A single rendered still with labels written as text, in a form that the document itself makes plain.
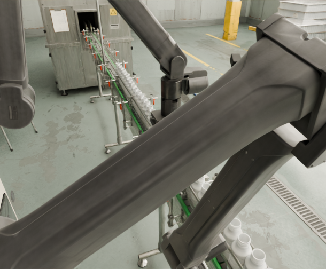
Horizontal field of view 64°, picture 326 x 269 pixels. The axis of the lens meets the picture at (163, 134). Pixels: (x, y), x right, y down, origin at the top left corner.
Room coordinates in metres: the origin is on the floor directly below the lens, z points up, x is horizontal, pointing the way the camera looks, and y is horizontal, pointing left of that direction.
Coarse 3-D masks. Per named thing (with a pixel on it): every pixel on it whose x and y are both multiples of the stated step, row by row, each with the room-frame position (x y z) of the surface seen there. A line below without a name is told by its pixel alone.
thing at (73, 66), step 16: (48, 0) 4.19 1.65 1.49; (64, 0) 4.27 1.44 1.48; (80, 0) 4.34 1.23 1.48; (48, 16) 4.18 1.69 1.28; (80, 16) 4.79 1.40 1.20; (96, 16) 4.56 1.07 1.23; (112, 16) 4.50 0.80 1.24; (48, 32) 4.16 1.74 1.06; (64, 32) 4.24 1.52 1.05; (80, 32) 4.48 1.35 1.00; (96, 32) 4.49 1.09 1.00; (112, 32) 4.49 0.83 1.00; (128, 32) 4.58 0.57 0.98; (64, 48) 4.22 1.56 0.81; (80, 48) 4.32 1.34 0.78; (112, 48) 4.48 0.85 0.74; (128, 48) 4.58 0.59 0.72; (64, 64) 4.21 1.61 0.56; (80, 64) 4.29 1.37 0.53; (128, 64) 4.57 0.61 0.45; (64, 80) 4.19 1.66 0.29; (80, 80) 4.28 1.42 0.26; (96, 80) 4.37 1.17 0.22
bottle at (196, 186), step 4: (204, 176) 0.76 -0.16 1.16; (200, 180) 0.75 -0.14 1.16; (204, 180) 0.76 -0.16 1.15; (192, 184) 0.76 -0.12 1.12; (196, 184) 0.75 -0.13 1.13; (200, 184) 0.75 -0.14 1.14; (192, 188) 0.75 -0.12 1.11; (196, 188) 0.74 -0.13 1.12; (200, 188) 0.74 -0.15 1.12; (196, 192) 0.74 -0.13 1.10; (192, 196) 0.75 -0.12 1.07; (192, 200) 0.75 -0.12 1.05; (196, 200) 0.74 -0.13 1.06; (196, 204) 0.74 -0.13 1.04; (192, 208) 0.74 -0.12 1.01
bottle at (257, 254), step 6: (252, 252) 0.44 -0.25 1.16; (258, 252) 0.45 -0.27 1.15; (264, 252) 0.44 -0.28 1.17; (246, 258) 0.45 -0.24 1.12; (252, 258) 0.43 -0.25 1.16; (258, 258) 0.46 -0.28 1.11; (264, 258) 0.42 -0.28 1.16; (246, 264) 0.43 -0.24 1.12; (252, 264) 0.43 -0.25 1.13; (258, 264) 0.42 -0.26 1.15; (264, 264) 0.43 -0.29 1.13
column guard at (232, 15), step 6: (228, 6) 8.71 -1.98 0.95; (234, 6) 8.58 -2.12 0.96; (240, 6) 8.66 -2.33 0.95; (228, 12) 8.68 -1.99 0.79; (234, 12) 8.59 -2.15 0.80; (228, 18) 8.64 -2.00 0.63; (234, 18) 8.60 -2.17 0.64; (228, 24) 8.60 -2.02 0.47; (234, 24) 8.60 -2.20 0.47; (228, 30) 8.57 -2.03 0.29; (234, 30) 8.62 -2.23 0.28; (228, 36) 8.56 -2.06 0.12; (234, 36) 8.63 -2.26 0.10
